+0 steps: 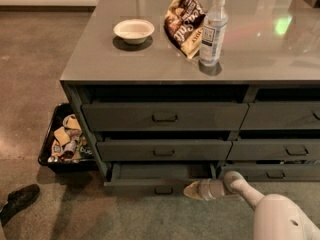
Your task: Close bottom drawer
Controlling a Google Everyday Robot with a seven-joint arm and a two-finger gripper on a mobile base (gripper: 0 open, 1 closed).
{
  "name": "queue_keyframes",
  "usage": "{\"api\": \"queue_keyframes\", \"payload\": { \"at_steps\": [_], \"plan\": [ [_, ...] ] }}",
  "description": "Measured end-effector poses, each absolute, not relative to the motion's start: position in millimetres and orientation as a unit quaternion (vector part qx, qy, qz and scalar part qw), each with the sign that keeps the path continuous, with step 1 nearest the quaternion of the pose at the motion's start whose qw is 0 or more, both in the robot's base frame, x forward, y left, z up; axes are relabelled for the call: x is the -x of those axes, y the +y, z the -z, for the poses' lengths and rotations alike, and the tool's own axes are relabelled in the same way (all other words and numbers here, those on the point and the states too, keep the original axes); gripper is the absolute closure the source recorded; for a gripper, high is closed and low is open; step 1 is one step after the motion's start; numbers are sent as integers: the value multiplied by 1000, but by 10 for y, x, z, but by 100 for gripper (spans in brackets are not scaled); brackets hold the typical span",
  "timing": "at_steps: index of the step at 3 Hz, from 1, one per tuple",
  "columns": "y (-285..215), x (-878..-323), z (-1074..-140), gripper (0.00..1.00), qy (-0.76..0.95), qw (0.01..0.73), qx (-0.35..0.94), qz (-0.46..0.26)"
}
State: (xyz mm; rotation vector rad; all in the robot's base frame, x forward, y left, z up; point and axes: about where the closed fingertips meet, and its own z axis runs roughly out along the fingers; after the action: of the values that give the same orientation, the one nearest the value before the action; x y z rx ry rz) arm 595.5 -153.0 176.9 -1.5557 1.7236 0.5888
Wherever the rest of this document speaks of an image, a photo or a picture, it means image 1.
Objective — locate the black plastic bin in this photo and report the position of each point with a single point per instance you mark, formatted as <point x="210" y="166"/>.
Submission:
<point x="60" y="112"/>

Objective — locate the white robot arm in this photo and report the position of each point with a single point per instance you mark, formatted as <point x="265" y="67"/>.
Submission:
<point x="276" y="217"/>

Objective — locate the brown snack bag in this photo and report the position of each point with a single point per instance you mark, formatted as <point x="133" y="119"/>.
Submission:
<point x="183" y="24"/>

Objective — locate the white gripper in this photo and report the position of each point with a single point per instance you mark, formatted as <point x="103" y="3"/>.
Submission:
<point x="204" y="189"/>

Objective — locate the clear plastic water bottle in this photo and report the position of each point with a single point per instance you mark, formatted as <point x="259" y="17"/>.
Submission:
<point x="214" y="27"/>

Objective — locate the white paper bowl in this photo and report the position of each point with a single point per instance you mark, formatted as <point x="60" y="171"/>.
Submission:
<point x="134" y="31"/>

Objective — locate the small can in bin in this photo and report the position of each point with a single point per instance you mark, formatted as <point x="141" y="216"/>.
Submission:
<point x="70" y="148"/>

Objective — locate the tan packet in bin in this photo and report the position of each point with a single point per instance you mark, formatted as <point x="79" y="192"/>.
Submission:
<point x="61" y="136"/>

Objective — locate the black leather shoe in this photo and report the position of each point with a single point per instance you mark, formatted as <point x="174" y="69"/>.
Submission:
<point x="17" y="201"/>

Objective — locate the grey drawer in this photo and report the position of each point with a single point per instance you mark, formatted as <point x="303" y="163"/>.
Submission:
<point x="164" y="116"/>
<point x="275" y="149"/>
<point x="163" y="150"/>
<point x="273" y="172"/>
<point x="282" y="116"/>
<point x="157" y="178"/>

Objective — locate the grey drawer cabinet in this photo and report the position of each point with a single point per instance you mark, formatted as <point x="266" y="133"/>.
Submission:
<point x="175" y="90"/>

